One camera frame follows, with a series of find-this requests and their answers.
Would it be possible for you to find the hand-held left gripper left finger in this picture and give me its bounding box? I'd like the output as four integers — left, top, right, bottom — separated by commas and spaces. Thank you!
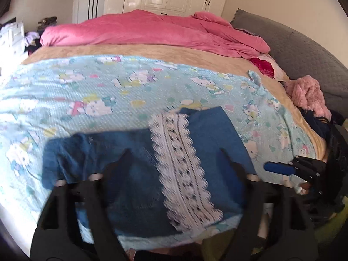
30, 148, 134, 261

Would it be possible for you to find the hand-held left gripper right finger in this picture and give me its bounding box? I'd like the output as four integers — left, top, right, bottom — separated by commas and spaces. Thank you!
219, 148, 318, 261

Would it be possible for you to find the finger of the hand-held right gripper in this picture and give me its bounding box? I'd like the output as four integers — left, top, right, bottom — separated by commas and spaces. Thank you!
264, 156, 327, 182

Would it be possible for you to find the blue denim skirt with lace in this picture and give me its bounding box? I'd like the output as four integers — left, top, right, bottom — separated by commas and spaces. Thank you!
42, 107, 257, 237

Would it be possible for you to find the person's right hand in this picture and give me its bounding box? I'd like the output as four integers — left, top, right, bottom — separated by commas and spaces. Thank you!
295, 181, 313, 196

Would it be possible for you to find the dark navy cloth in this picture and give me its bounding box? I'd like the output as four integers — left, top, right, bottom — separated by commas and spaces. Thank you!
300, 110, 346, 139

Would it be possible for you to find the pink plush cloth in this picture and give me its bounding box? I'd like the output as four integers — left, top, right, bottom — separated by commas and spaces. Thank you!
284, 75, 332, 120

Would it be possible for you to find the cartoon cat printed blanket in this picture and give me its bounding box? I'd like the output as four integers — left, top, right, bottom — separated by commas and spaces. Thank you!
0, 54, 317, 251

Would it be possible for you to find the red floral pillow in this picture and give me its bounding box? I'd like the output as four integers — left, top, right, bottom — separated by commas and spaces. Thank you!
249, 54, 290, 82

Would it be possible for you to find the grey quilted headboard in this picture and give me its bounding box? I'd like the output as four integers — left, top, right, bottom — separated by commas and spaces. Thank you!
230, 8, 348, 112

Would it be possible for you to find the pink duvet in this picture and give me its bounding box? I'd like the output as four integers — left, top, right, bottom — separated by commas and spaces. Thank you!
40, 9, 271, 60

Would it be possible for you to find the purple clothes pile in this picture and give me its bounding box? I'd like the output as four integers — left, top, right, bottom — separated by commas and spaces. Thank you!
24, 31, 41, 53

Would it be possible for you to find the dark bag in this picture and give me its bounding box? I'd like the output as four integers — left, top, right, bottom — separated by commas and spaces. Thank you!
37, 17, 57, 32

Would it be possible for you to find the white drawer chest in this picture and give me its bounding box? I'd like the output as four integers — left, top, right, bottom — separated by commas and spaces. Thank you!
0, 20, 28, 66

